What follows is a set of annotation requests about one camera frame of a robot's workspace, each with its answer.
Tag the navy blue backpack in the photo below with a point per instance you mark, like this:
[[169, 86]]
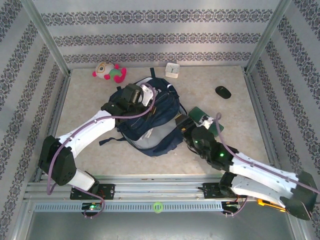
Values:
[[162, 117]]

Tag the green pencil case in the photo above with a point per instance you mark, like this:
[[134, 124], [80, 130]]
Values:
[[197, 112]]

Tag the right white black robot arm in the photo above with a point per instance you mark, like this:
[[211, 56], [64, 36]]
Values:
[[262, 172]]

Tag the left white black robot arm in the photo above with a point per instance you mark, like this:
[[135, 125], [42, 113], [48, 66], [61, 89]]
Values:
[[85, 132]]

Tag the pink white plush toy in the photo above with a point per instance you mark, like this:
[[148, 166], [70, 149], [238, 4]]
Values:
[[110, 72]]

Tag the white alarm clock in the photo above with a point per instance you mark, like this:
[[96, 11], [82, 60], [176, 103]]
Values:
[[172, 70]]

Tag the black computer mouse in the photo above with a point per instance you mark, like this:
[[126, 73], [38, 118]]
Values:
[[223, 92]]

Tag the yellow utility knife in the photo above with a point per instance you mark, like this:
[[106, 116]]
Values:
[[265, 203]]

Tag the aluminium table side rail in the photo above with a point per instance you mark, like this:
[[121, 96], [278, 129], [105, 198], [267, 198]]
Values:
[[258, 112], [57, 112]]

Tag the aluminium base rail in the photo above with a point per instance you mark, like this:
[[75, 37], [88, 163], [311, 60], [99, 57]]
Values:
[[155, 187]]

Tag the aluminium frame post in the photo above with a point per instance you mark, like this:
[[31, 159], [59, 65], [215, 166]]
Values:
[[45, 35], [268, 32]]

